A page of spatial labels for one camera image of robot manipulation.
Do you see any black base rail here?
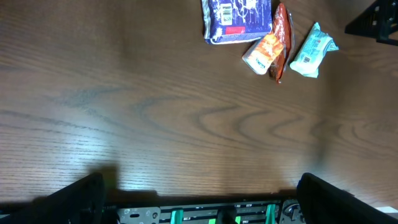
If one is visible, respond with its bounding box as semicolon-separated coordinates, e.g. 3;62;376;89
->
102;199;306;224

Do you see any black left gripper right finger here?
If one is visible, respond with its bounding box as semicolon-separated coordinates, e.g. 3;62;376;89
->
297;172;397;224

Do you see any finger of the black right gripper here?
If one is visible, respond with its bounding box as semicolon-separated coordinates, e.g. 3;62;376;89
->
345;0;397;46

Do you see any red purple snack bag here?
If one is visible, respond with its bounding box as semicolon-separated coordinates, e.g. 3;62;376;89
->
201;0;272;45

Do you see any brown orange snack packet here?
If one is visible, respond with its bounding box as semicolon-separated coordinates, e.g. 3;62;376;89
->
269;3;295;84

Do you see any teal snack packet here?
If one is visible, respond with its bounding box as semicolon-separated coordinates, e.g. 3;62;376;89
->
290;22;339;78

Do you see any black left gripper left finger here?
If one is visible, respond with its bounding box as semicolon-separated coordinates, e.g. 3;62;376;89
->
1;172;105;224

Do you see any orange white snack packet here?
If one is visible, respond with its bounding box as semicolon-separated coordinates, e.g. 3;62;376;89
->
242;33;284;75

